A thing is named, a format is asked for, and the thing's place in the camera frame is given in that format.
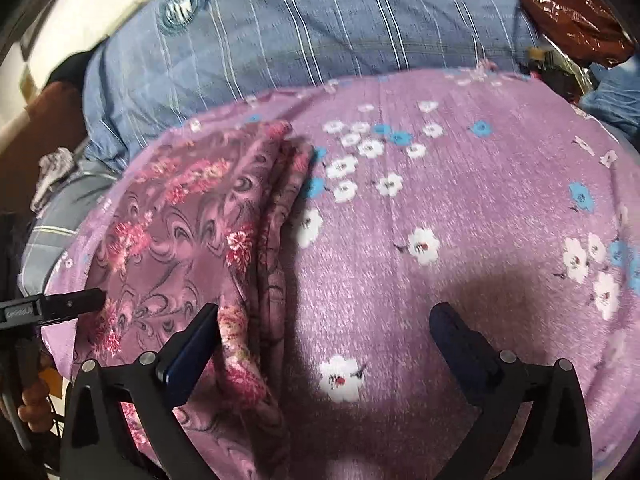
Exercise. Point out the blue plaid blanket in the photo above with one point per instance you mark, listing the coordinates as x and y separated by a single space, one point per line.
176 58

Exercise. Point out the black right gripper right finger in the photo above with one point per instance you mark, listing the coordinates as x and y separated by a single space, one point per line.
555 442

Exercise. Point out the blue denim cloth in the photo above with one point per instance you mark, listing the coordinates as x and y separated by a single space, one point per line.
615 100

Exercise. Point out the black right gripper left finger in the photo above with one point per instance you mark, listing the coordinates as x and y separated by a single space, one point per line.
120 421

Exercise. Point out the purple floral bed sheet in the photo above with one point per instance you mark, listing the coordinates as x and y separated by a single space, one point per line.
484 190

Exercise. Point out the maroon floral small garment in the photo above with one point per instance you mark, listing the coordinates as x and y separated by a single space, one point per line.
197 220

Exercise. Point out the person's left hand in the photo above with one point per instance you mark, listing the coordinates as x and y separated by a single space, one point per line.
35 410

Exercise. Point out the red plastic bag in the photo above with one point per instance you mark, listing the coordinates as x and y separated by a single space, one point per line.
585 30

